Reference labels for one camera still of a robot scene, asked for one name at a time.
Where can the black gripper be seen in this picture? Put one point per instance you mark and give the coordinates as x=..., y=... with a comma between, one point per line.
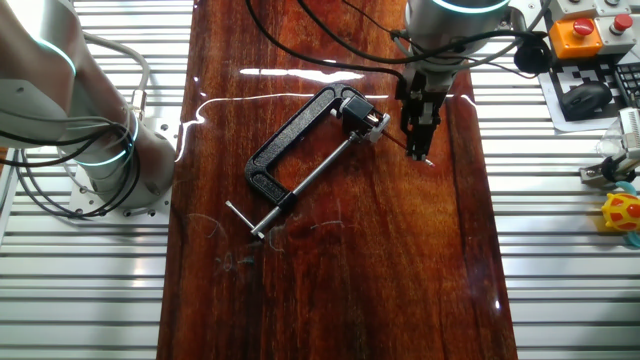
x=417, y=100

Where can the black C-clamp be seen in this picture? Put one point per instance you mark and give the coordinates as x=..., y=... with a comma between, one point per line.
x=295, y=130

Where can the printed marker sheet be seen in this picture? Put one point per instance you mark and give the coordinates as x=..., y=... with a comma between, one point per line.
x=552, y=107

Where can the reddish brown wooden board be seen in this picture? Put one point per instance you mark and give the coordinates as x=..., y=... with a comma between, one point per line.
x=350, y=275

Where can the black computer mouse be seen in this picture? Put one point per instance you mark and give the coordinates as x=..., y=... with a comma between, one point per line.
x=585, y=100

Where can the orange emergency stop box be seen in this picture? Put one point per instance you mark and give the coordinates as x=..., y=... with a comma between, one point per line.
x=572, y=42

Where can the grey button box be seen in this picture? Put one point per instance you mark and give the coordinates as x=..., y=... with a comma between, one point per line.
x=615, y=5
x=575, y=7

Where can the black keyboard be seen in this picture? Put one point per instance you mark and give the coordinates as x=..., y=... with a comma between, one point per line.
x=630, y=80

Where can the grey emergency stop box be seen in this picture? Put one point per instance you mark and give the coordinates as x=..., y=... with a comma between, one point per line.
x=617, y=37

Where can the silver mounted camera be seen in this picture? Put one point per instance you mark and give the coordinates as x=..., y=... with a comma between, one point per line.
x=592, y=173

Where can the silver ribbed camera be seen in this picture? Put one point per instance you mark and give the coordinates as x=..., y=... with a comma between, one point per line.
x=631, y=130

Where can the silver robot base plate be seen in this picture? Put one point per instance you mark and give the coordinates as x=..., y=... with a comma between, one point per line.
x=162, y=207

